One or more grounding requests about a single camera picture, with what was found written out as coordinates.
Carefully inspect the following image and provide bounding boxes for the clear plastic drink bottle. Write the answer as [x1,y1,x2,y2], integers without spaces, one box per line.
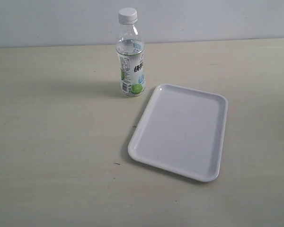
[116,23,146,97]

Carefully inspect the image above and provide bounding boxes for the white bottle cap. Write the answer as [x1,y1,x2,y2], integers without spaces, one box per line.
[118,8,138,25]

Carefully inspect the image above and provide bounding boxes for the white rectangular plastic tray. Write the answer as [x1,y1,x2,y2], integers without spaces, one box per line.
[128,84,228,182]

